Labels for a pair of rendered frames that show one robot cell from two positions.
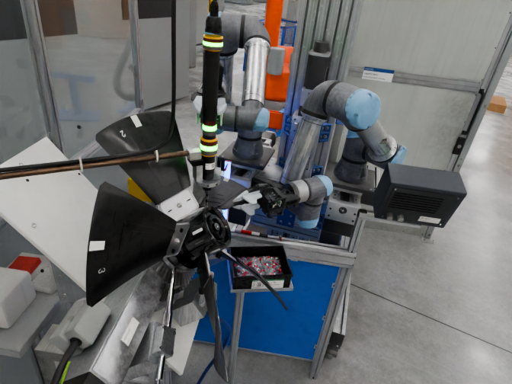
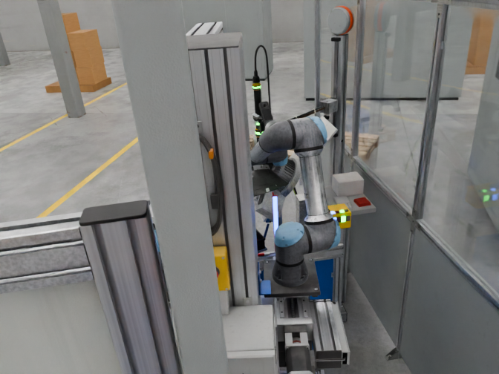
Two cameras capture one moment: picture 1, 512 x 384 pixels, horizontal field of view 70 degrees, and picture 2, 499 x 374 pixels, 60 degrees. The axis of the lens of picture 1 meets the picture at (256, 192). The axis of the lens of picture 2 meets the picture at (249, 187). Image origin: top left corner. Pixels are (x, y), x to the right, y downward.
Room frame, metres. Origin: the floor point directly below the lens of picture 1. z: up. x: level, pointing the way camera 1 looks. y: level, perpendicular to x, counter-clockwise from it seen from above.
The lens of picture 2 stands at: (2.99, -0.33, 2.19)
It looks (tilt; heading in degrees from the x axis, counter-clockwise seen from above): 27 degrees down; 170
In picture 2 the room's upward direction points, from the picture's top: 4 degrees counter-clockwise
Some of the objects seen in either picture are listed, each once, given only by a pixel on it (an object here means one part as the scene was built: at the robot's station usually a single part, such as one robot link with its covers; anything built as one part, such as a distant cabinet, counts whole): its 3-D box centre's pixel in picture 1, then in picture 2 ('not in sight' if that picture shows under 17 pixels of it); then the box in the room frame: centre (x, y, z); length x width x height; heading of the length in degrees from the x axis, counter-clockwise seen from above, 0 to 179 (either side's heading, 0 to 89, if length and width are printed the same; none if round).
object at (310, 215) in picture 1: (305, 209); not in sight; (1.11, -0.19, 1.08); 0.11 x 0.08 x 0.11; 45
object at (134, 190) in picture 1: (152, 187); (333, 218); (1.23, 0.41, 1.02); 0.16 x 0.10 x 0.11; 87
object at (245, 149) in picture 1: (248, 143); (289, 265); (1.62, 0.06, 1.09); 0.15 x 0.15 x 0.10
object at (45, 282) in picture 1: (55, 273); (342, 203); (0.86, 0.63, 0.87); 0.15 x 0.09 x 0.02; 173
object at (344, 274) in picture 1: (328, 326); not in sight; (1.18, -0.42, 0.39); 0.04 x 0.04 x 0.78; 87
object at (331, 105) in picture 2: not in sight; (329, 105); (0.52, 0.67, 1.39); 0.10 x 0.07 x 0.09; 122
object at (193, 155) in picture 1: (204, 165); not in sight; (0.85, 0.14, 1.34); 0.09 x 0.07 x 0.10; 122
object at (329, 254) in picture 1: (246, 241); (259, 261); (1.21, 0.01, 0.82); 0.90 x 0.04 x 0.08; 87
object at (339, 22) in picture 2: not in sight; (340, 20); (0.47, 0.74, 1.88); 0.16 x 0.07 x 0.16; 32
